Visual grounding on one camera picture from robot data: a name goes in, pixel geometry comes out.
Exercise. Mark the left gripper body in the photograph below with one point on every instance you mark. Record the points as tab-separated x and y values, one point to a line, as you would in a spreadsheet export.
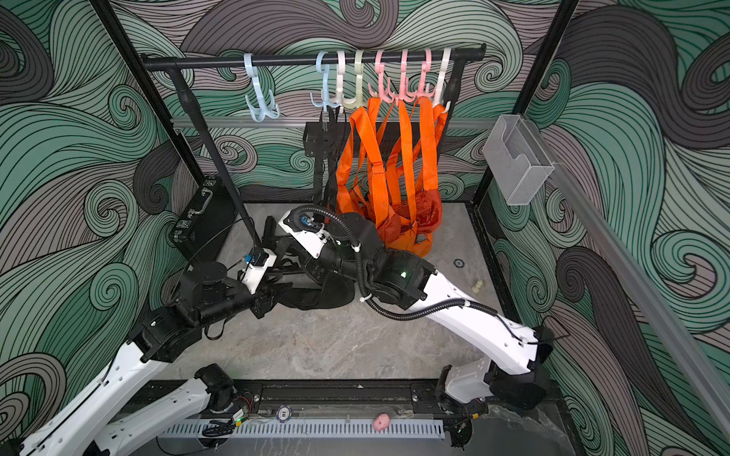
259	301

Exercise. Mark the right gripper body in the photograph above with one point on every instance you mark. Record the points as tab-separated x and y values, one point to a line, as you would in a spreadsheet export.
322	267

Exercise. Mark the black round mat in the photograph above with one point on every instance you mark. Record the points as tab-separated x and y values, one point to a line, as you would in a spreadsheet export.
303	293

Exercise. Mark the red-orange drawstring bag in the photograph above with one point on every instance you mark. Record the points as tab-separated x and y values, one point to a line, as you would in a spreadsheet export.
361	183
412	186

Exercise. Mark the black bag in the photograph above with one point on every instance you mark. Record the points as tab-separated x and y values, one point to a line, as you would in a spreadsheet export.
324	174

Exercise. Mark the orange sling bag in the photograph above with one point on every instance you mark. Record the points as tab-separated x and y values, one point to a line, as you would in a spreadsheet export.
435	133

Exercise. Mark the large orange backpack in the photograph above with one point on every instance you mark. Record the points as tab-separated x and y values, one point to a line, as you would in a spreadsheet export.
399	234

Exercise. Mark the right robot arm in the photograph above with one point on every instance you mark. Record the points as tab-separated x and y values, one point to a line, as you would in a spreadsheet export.
402	286

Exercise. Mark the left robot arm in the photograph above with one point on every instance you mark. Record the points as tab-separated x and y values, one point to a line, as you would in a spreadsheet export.
87	426

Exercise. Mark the light blue hook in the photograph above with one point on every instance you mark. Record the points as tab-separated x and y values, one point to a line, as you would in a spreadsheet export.
266	109
326	101

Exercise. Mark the light blue hook leftmost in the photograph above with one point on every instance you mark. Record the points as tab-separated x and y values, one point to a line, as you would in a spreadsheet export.
266	109

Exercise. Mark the pink hook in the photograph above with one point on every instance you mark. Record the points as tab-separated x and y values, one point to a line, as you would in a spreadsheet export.
384	90
424	88
404	95

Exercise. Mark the pale green hook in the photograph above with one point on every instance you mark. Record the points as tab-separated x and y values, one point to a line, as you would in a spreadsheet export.
358	101

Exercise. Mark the white hook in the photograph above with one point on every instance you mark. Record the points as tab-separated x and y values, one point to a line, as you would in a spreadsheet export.
340	73
441	78

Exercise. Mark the white hook rightmost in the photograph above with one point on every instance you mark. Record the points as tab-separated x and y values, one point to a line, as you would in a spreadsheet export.
441	78

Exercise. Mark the small cream figurine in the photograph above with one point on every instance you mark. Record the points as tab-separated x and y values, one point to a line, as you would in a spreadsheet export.
477	286

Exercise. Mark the pink small object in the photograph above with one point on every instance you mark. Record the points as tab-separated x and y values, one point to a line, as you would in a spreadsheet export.
381	422

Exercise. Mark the black clothes rack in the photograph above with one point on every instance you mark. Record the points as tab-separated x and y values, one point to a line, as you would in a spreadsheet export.
174	68

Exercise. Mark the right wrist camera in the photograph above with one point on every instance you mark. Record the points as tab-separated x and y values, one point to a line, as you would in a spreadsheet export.
309	234

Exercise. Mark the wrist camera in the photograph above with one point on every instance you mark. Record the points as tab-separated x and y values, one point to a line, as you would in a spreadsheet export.
309	234
258	261

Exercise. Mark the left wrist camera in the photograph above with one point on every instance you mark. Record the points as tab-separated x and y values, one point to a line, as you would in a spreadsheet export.
258	261

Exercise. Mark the black case on wall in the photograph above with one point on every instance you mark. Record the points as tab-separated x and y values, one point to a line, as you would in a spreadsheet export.
202	228

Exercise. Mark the black wall shelf tray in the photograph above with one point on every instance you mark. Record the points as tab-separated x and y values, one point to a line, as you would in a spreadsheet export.
319	141

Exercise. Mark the white slotted cable duct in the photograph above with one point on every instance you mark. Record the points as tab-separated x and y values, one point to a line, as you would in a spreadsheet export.
339	428

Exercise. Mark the white mesh wall basket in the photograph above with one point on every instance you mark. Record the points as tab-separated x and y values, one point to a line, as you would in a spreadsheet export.
518	157

